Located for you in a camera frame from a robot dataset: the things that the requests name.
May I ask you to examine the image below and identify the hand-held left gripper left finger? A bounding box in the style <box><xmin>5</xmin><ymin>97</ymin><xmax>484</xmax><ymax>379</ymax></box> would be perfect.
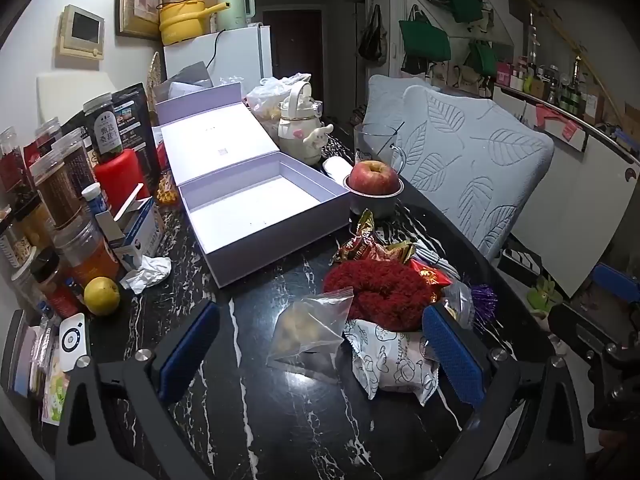
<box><xmin>55</xmin><ymin>300</ymin><xmax>221</xmax><ymax>480</ymax></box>

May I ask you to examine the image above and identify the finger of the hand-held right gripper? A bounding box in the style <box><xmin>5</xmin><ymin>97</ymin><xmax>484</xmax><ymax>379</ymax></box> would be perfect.
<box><xmin>547</xmin><ymin>302</ymin><xmax>640</xmax><ymax>361</ymax></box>
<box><xmin>590</xmin><ymin>262</ymin><xmax>640</xmax><ymax>306</ymax></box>

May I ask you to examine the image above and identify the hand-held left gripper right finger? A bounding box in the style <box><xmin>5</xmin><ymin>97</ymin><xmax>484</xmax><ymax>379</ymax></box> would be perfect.
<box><xmin>422</xmin><ymin>302</ymin><xmax>586</xmax><ymax>480</ymax></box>

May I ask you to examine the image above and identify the lavender organza pouch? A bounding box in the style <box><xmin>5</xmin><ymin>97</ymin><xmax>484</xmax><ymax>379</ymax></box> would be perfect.
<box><xmin>440</xmin><ymin>282</ymin><xmax>476</xmax><ymax>331</ymax></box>

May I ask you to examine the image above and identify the purple tinsel ornament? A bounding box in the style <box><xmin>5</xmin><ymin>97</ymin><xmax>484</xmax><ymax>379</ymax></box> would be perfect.
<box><xmin>467</xmin><ymin>284</ymin><xmax>500</xmax><ymax>336</ymax></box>

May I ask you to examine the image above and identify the white printed snack packet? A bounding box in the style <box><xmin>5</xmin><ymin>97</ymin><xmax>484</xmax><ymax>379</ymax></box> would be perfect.
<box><xmin>342</xmin><ymin>317</ymin><xmax>441</xmax><ymax>408</ymax></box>

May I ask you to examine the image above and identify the red snack packet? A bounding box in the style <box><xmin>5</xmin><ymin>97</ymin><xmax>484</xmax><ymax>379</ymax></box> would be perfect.
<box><xmin>407</xmin><ymin>259</ymin><xmax>458</xmax><ymax>292</ymax></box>

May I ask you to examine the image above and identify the red knitted scrunchie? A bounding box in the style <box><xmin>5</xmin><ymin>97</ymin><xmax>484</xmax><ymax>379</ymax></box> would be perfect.
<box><xmin>322</xmin><ymin>257</ymin><xmax>436</xmax><ymax>333</ymax></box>

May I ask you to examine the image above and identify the clear plastic snack bag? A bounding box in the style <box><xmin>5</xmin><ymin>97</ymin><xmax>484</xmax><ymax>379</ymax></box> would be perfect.
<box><xmin>266</xmin><ymin>292</ymin><xmax>355</xmax><ymax>378</ymax></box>

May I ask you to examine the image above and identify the lavender gift box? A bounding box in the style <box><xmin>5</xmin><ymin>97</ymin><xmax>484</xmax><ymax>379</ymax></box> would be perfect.
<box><xmin>155</xmin><ymin>82</ymin><xmax>353</xmax><ymax>288</ymax></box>

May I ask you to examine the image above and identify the green plush toy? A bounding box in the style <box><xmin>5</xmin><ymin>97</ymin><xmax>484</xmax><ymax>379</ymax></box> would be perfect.
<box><xmin>527</xmin><ymin>275</ymin><xmax>563</xmax><ymax>318</ymax></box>

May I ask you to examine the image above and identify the black white striped object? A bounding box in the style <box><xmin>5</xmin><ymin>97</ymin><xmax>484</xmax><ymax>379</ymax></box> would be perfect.
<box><xmin>500</xmin><ymin>247</ymin><xmax>543</xmax><ymax>276</ymax></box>

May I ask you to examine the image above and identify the crumpled white tissue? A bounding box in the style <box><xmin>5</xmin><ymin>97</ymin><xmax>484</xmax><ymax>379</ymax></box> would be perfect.
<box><xmin>119</xmin><ymin>255</ymin><xmax>172</xmax><ymax>295</ymax></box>

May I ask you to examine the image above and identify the white cabinet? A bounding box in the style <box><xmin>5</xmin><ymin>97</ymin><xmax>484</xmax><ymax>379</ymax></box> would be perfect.
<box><xmin>492</xmin><ymin>85</ymin><xmax>640</xmax><ymax>298</ymax></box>

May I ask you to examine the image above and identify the yellow lemon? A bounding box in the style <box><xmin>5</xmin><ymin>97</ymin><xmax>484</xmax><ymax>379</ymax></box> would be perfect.
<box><xmin>83</xmin><ymin>276</ymin><xmax>122</xmax><ymax>317</ymax></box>

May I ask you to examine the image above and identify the white round-button device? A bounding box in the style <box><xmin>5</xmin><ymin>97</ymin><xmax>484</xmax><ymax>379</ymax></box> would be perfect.
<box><xmin>58</xmin><ymin>312</ymin><xmax>87</xmax><ymax>373</ymax></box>

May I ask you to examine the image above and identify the blue white carton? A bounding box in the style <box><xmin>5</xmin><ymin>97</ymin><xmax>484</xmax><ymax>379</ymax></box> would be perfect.
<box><xmin>95</xmin><ymin>182</ymin><xmax>166</xmax><ymax>271</ymax></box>

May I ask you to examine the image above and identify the green white packet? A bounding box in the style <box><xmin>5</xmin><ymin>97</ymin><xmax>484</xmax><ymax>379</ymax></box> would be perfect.
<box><xmin>41</xmin><ymin>367</ymin><xmax>71</xmax><ymax>426</ymax></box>

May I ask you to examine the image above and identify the yellow patterned snack bag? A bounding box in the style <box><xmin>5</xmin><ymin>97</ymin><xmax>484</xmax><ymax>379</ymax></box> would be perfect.
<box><xmin>155</xmin><ymin>170</ymin><xmax>181</xmax><ymax>207</ymax></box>

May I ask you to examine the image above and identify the small blue label bottle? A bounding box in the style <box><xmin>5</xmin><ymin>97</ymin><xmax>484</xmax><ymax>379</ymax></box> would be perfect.
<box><xmin>81</xmin><ymin>182</ymin><xmax>111</xmax><ymax>216</ymax></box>

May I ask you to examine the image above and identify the red bottle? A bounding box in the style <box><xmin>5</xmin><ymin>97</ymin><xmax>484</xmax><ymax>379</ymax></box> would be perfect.
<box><xmin>94</xmin><ymin>149</ymin><xmax>151</xmax><ymax>213</ymax></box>

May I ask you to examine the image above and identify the large leaf embossed cushion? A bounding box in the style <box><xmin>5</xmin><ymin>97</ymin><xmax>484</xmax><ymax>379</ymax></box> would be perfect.
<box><xmin>400</xmin><ymin>85</ymin><xmax>556</xmax><ymax>263</ymax></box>

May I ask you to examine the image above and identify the red apple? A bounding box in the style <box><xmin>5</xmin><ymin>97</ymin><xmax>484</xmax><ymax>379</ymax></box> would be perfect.
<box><xmin>349</xmin><ymin>160</ymin><xmax>401</xmax><ymax>196</ymax></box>

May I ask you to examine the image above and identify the row of cosmetic bottles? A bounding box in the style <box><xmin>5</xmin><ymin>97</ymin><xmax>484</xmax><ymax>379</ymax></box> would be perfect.
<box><xmin>495</xmin><ymin>25</ymin><xmax>608</xmax><ymax>126</ymax></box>

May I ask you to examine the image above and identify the cluster of clear food jars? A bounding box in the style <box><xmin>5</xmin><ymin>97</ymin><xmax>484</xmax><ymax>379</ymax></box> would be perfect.
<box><xmin>0</xmin><ymin>116</ymin><xmax>121</xmax><ymax>311</ymax></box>

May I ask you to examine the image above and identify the white paper roll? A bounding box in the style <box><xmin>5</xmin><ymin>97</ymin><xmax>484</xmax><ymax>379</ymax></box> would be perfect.
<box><xmin>322</xmin><ymin>156</ymin><xmax>358</xmax><ymax>181</ymax></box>

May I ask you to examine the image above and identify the clear glass mug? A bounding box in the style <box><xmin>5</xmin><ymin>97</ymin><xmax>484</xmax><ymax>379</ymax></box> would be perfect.
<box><xmin>353</xmin><ymin>122</ymin><xmax>408</xmax><ymax>173</ymax></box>

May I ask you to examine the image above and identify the dark jar black lid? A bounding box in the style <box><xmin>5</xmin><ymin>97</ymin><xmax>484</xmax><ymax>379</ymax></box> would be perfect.
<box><xmin>82</xmin><ymin>91</ymin><xmax>123</xmax><ymax>163</ymax></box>

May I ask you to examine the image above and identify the black printed pouch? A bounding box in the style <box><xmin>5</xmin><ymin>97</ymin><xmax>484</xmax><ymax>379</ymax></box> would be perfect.
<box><xmin>65</xmin><ymin>82</ymin><xmax>161</xmax><ymax>181</ymax></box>

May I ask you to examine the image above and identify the white ceramic teapot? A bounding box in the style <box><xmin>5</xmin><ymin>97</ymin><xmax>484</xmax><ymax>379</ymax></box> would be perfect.
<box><xmin>277</xmin><ymin>80</ymin><xmax>335</xmax><ymax>167</ymax></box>

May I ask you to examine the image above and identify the long bamboo pole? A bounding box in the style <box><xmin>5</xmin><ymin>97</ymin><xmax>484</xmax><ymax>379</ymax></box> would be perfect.
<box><xmin>517</xmin><ymin>0</ymin><xmax>638</xmax><ymax>128</ymax></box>

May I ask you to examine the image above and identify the beige printed tote bag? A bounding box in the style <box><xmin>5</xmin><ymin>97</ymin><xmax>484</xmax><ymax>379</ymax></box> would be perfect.
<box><xmin>447</xmin><ymin>62</ymin><xmax>478</xmax><ymax>93</ymax></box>

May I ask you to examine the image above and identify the small leaf embossed cushion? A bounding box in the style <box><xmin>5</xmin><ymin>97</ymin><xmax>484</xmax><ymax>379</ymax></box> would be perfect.
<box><xmin>362</xmin><ymin>74</ymin><xmax>443</xmax><ymax>133</ymax></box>

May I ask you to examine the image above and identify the plastic bag of food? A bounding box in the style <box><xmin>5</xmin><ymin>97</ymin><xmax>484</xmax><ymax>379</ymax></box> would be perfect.
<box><xmin>245</xmin><ymin>74</ymin><xmax>313</xmax><ymax>123</ymax></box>

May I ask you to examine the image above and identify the grey paper box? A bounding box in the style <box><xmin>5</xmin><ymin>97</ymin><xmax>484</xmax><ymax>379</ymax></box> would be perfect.
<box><xmin>152</xmin><ymin>61</ymin><xmax>215</xmax><ymax>101</ymax></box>

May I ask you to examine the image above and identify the woven fan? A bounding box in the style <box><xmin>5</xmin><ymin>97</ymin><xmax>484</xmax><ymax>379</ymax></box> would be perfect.
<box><xmin>146</xmin><ymin>52</ymin><xmax>165</xmax><ymax>106</ymax></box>

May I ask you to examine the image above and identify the white cutting board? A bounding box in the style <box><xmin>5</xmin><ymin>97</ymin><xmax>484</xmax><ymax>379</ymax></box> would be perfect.
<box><xmin>36</xmin><ymin>72</ymin><xmax>113</xmax><ymax>126</ymax></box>

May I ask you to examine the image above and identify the white fridge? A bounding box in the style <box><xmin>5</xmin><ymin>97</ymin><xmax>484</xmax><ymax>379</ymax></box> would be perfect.
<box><xmin>162</xmin><ymin>25</ymin><xmax>273</xmax><ymax>96</ymax></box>

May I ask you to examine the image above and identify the dark brown door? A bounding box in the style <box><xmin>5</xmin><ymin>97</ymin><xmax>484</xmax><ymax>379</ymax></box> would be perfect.
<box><xmin>262</xmin><ymin>9</ymin><xmax>323</xmax><ymax>81</ymax></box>

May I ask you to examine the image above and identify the black hanging bag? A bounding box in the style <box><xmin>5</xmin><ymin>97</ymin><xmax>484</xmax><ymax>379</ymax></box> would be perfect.
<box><xmin>357</xmin><ymin>4</ymin><xmax>388</xmax><ymax>63</ymax></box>

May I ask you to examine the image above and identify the yellow pot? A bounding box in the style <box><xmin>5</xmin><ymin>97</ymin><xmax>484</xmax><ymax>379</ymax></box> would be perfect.
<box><xmin>157</xmin><ymin>0</ymin><xmax>232</xmax><ymax>46</ymax></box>

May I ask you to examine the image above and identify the green electric kettle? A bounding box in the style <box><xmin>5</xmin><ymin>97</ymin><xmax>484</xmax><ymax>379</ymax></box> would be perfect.
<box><xmin>215</xmin><ymin>0</ymin><xmax>257</xmax><ymax>32</ymax></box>

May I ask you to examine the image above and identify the black power cable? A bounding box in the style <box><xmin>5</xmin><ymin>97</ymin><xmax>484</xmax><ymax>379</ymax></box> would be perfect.
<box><xmin>205</xmin><ymin>22</ymin><xmax>263</xmax><ymax>68</ymax></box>

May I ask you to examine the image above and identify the beige wall intercom panel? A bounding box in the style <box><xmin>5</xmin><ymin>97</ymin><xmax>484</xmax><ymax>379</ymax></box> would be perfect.
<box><xmin>59</xmin><ymin>4</ymin><xmax>106</xmax><ymax>61</ymax></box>

